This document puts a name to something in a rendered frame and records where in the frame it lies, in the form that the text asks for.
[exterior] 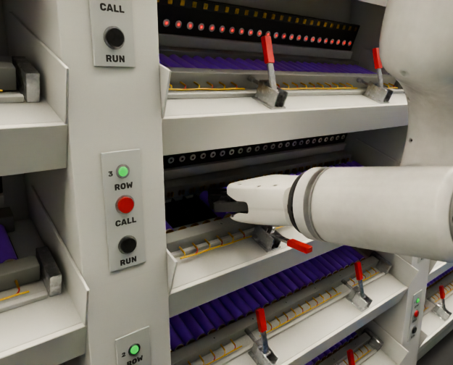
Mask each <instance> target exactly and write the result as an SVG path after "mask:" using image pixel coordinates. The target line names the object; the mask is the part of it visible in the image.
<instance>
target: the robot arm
mask: <svg viewBox="0 0 453 365"><path fill-rule="evenodd" d="M379 56H380V59H381V63H382V65H383V67H384V68H385V70H386V71H387V72H388V73H389V74H390V75H391V76H392V77H394V78H395V79H396V80H397V81H398V82H399V83H400V85H401V86H402V88H403V90H404V93H405V96H406V99H407V106H408V128H407V137H406V142H405V146H404V152H403V156H402V160H401V163H400V165H399V167H314V168H311V169H308V170H307V171H306V172H303V173H301V174H300V175H266V176H261V177H255V178H251V179H248V180H241V181H238V182H232V183H231V184H228V186H227V188H208V202H209V207H210V208H211V209H214V212H237V213H235V214H231V216H230V218H231V219H233V220H235V221H237V222H244V223H249V224H256V225H272V226H285V227H294V228H295V229H296V230H297V231H298V232H300V233H301V234H303V236H305V237H306V238H309V239H310V240H318V241H323V242H327V243H335V244H340V245H345V246H353V247H358V248H366V249H370V250H375V251H382V252H387V253H395V254H400V255H405V256H413V257H418V258H422V259H430V260H434V261H442V262H447V263H453V0H388V1H387V5H386V11H385V14H384V17H383V23H382V27H381V35H380V40H379Z"/></svg>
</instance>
